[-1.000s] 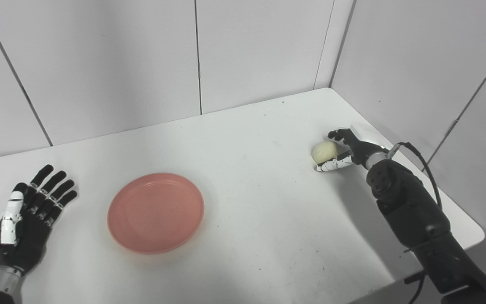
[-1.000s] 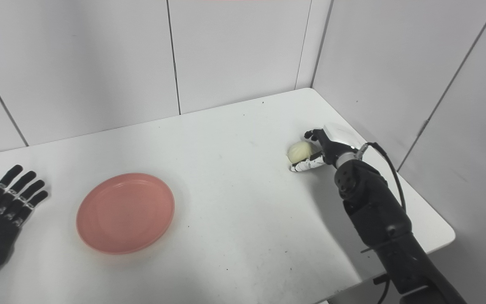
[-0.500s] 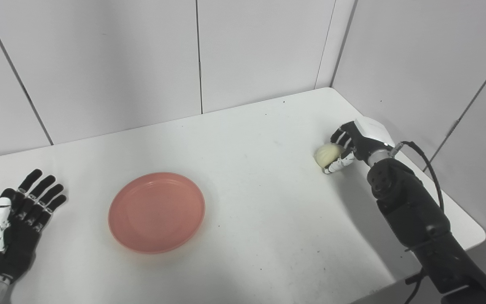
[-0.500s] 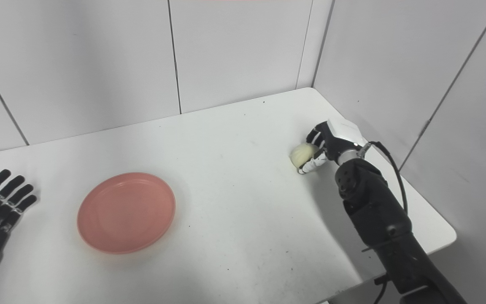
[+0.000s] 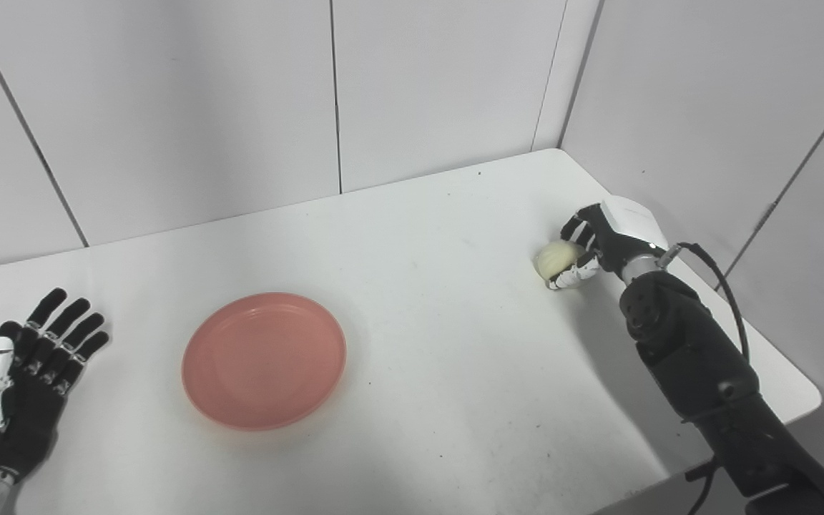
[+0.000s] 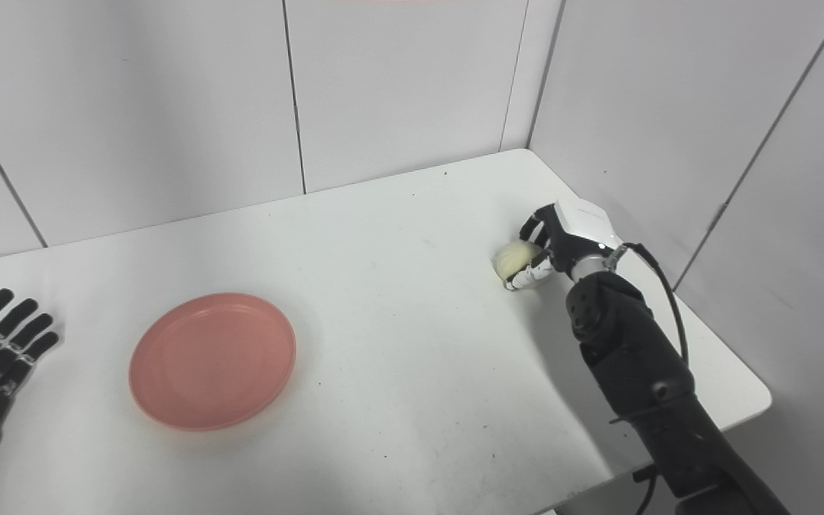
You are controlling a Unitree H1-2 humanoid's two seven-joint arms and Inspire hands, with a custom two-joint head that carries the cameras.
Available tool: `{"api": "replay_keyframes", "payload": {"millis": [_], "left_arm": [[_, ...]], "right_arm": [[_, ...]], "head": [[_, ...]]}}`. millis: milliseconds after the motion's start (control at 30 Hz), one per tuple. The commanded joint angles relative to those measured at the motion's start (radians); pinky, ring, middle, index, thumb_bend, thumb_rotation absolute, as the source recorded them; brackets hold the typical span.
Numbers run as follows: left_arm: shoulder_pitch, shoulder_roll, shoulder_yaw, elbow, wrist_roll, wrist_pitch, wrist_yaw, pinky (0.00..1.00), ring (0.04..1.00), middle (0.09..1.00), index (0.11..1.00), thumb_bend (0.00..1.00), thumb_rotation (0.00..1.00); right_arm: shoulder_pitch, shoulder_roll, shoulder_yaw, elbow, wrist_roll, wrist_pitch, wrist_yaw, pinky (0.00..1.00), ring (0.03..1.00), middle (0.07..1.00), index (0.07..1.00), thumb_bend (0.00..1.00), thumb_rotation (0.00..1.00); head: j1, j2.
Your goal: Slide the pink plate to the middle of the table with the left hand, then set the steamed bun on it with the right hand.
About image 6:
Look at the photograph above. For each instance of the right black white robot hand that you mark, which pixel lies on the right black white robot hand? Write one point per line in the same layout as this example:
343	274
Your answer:
562	239

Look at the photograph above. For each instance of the white steamed bun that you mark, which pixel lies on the white steamed bun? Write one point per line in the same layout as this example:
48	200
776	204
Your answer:
516	259

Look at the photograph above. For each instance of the pink plate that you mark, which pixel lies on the pink plate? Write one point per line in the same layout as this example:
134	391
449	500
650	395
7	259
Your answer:
212	361

